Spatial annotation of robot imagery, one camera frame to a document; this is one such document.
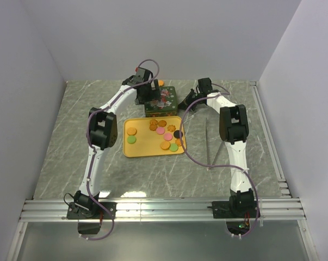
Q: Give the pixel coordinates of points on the brown swirl cookie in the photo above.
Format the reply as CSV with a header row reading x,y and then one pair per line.
x,y
153,127

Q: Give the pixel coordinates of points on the chocolate chip cookie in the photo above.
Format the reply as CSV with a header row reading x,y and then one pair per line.
x,y
162,123

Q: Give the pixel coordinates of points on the green sandwich cookie right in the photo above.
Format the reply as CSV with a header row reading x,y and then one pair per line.
x,y
173,147

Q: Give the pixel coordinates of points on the pink sandwich cookie lower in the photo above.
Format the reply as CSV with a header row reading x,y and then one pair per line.
x,y
167,136

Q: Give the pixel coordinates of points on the aluminium rail frame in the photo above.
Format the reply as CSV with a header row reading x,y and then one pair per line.
x,y
175,209

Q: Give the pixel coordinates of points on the tan flower cookie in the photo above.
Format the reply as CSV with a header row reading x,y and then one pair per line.
x,y
171,128

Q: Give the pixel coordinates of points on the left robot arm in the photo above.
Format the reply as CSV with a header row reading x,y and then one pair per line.
x,y
101,135

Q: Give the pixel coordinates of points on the metal serving tongs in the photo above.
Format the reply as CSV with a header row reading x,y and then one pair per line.
x,y
213,142

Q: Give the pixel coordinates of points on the green cookie tin box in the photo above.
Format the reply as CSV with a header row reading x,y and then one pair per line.
x,y
155,111

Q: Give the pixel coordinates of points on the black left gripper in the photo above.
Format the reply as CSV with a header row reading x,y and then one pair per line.
x,y
155,95

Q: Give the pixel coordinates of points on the dotted sandwich cookie right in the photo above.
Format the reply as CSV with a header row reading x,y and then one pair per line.
x,y
165,145

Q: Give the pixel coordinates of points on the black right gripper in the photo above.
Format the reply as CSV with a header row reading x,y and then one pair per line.
x,y
186,102

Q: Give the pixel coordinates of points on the dotted sandwich cookie left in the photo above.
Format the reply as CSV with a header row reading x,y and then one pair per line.
x,y
131,131

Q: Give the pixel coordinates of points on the pink sandwich cookie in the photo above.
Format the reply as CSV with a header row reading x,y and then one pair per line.
x,y
160,130
167,136

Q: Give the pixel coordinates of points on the black sandwich cookie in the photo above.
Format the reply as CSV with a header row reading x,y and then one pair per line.
x,y
177,134

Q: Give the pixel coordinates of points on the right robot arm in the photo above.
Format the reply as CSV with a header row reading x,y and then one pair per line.
x,y
234,131

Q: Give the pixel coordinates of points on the dotted sandwich cookie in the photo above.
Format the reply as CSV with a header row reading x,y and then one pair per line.
x,y
131,131
165,145

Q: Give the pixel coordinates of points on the green sandwich cookie left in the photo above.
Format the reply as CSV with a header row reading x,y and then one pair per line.
x,y
131,139

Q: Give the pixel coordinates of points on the green sandwich cookie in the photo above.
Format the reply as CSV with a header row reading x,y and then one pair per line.
x,y
173,147
131,139

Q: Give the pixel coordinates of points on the yellow plastic tray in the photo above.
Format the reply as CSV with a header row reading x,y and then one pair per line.
x,y
148,142

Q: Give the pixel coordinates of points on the flower cookie top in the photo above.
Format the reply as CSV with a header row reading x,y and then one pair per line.
x,y
153,122

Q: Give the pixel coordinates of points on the gold tin lid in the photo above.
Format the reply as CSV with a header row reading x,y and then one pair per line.
x,y
168,97

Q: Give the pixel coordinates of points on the pink sandwich cookie upper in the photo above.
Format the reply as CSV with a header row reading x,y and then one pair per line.
x,y
160,130

